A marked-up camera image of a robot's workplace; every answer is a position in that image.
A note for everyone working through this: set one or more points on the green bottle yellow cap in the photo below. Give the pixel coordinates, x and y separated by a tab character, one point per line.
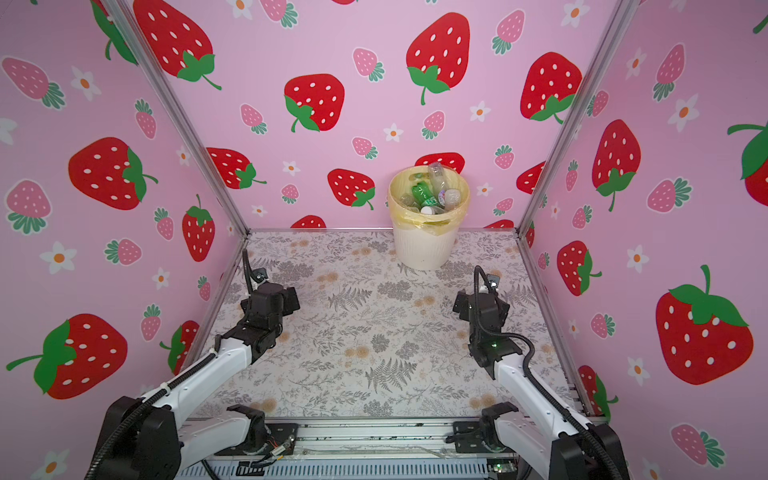
424	196

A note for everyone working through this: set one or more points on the clear bluish bottle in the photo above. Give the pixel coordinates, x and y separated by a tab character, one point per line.
438	178

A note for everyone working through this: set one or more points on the clear bottle white label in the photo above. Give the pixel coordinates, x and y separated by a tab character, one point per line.
431	210

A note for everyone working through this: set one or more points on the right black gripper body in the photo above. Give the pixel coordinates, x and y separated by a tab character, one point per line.
468	297

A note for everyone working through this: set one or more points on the white bin with yellow liner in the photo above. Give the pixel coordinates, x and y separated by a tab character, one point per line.
424	241

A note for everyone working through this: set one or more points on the clear bottle red cap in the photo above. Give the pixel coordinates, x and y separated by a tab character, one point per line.
450	198

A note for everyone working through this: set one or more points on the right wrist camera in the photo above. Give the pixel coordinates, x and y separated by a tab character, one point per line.
489	283

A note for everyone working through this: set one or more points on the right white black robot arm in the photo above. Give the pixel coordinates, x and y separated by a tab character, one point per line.
548	436

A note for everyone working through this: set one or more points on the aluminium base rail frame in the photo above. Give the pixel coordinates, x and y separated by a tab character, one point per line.
393	449

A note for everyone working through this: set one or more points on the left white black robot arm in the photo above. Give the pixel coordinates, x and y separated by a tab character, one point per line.
151	437

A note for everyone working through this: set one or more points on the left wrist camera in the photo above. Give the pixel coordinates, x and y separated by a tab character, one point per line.
259	275

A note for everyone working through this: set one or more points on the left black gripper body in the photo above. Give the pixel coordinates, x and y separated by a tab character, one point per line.
289	303

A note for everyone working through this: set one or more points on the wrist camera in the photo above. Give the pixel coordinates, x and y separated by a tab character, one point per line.
489	283
259	275

